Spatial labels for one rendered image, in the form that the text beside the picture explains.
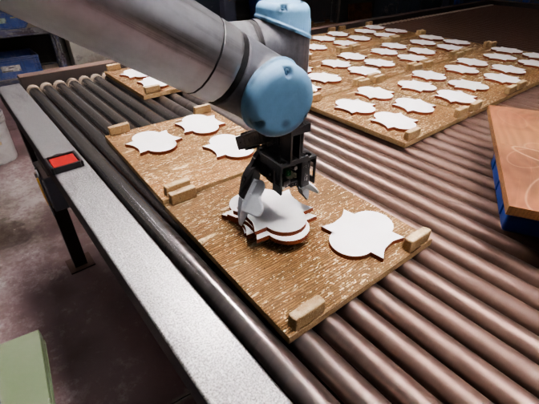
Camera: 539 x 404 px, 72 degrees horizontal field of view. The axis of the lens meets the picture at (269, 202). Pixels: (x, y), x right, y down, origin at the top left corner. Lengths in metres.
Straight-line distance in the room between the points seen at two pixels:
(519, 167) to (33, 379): 0.87
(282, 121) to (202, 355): 0.35
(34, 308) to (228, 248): 1.52
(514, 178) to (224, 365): 0.59
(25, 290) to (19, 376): 1.57
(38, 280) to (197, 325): 1.69
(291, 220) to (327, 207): 0.13
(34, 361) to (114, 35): 0.48
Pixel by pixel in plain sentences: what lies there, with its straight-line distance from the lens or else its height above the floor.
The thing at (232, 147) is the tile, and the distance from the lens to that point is 1.00.
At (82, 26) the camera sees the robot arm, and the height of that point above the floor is 1.34.
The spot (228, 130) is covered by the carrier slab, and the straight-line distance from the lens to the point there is 1.13.
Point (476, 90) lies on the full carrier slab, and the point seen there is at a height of 0.94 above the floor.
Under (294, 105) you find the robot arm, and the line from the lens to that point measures 0.38.
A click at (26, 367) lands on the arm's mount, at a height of 0.90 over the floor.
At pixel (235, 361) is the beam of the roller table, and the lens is 0.56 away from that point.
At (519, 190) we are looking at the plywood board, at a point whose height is 1.04.
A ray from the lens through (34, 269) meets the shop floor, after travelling 2.31.
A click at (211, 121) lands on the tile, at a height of 0.95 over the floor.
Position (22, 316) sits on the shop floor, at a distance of 2.10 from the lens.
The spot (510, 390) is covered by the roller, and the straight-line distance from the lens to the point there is 0.61.
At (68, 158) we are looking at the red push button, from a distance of 1.11.
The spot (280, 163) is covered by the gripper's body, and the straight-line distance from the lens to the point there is 0.59.
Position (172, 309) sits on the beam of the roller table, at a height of 0.92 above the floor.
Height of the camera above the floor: 1.39
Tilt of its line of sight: 35 degrees down
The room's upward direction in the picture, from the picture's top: straight up
